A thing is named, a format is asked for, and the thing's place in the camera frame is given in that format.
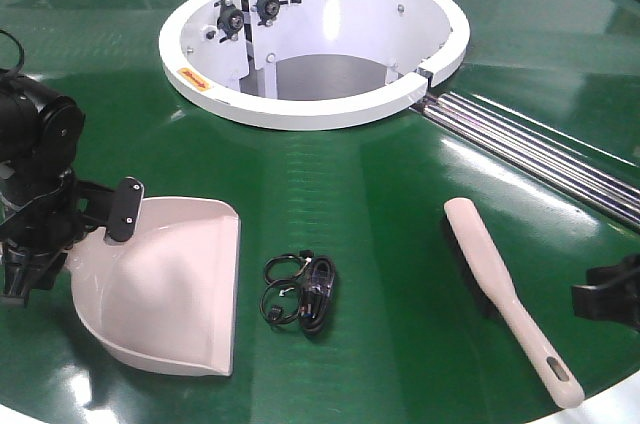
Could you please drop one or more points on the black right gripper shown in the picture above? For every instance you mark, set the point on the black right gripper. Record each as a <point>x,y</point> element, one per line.
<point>611,293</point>

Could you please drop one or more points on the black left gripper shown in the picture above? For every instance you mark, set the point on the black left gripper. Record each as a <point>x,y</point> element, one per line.
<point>43,218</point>

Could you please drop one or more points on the pink dustpan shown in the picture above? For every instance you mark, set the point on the pink dustpan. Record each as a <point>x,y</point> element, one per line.
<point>164,301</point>

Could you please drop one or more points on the pink hand brush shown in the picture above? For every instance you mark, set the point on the pink hand brush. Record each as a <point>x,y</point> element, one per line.
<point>493,278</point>

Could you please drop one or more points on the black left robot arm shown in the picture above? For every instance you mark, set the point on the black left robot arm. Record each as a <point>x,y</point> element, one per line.
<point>40,127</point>

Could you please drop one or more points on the chrome conveyor rollers right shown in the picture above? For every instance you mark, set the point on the chrome conveyor rollers right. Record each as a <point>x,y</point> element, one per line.
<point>535,153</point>

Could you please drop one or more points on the orange warning label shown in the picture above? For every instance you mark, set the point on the orange warning label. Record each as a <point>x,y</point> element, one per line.
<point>196,80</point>

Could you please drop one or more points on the left black bearing block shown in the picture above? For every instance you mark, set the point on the left black bearing block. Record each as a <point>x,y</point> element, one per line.
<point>229,22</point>

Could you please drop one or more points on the black bearing block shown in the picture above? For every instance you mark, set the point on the black bearing block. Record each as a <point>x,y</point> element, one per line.
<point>229,22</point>
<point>268,10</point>

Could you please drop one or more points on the right black bearing block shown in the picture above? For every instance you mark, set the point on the right black bearing block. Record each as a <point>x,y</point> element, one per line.
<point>268,10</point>

